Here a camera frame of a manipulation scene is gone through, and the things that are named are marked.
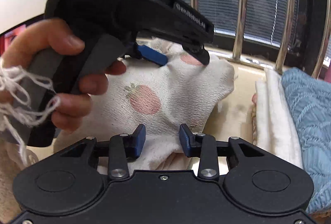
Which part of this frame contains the folded blue knit garment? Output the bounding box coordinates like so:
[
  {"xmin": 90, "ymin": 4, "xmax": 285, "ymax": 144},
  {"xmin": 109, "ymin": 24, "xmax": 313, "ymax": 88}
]
[{"xmin": 281, "ymin": 68, "xmax": 330, "ymax": 214}]

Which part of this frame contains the stack of folded white clothes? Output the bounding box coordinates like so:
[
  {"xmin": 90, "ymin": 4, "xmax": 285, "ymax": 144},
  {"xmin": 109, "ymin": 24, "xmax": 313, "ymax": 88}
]
[{"xmin": 252, "ymin": 69, "xmax": 303, "ymax": 169}]

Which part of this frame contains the person's left hand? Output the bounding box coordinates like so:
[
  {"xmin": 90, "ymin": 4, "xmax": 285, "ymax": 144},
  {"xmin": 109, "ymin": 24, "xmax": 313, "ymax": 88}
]
[{"xmin": 0, "ymin": 17, "xmax": 127, "ymax": 134}]

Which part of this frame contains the window with metal bars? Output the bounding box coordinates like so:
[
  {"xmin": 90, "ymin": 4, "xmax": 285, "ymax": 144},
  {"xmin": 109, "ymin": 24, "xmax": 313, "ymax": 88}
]
[{"xmin": 110, "ymin": 0, "xmax": 331, "ymax": 79}]

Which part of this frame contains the white strawberry print garment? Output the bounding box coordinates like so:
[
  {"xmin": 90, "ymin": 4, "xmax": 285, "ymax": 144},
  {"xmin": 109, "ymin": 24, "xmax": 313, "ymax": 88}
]
[{"xmin": 54, "ymin": 39, "xmax": 235, "ymax": 171}]

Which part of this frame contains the white frayed sleeve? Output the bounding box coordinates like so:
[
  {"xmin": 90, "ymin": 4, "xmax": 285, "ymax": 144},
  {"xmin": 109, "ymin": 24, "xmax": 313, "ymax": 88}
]
[{"xmin": 0, "ymin": 57, "xmax": 62, "ymax": 223}]

